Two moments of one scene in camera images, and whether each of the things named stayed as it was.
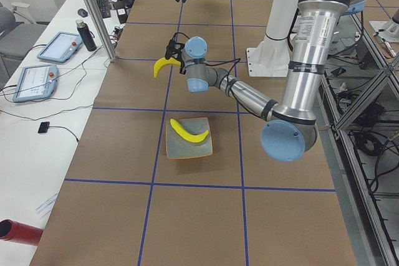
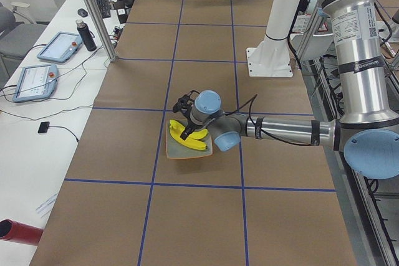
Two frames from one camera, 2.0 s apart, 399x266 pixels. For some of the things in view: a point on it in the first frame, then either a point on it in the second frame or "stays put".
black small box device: [43, 127] stays put
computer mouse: [82, 12] stays put
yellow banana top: [163, 61] -> [176, 129]
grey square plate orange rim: [177, 147] stays put
